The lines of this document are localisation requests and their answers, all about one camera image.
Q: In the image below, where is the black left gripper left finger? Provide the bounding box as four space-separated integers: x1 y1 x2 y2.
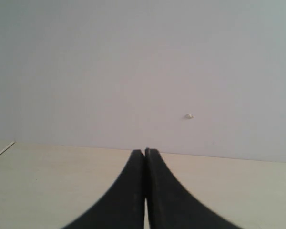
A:
65 149 145 229

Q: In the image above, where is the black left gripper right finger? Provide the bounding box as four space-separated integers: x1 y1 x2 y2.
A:
145 148 238 229

